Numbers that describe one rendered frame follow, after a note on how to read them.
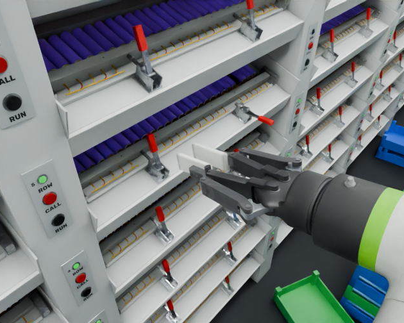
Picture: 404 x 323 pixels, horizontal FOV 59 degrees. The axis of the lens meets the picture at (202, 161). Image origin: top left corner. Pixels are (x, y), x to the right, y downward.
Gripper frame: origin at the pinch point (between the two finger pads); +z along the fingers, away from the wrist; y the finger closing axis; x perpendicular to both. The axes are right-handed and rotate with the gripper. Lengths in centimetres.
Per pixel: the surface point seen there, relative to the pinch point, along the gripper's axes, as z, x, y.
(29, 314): 20.3, -23.1, -29.0
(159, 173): 10.7, -5.6, -0.9
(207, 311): 27, -81, 16
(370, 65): 15, -24, 114
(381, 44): 12, -16, 115
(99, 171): 16.4, -2.2, -9.2
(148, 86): 8.1, 11.5, -0.9
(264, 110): 11.1, -8.0, 33.3
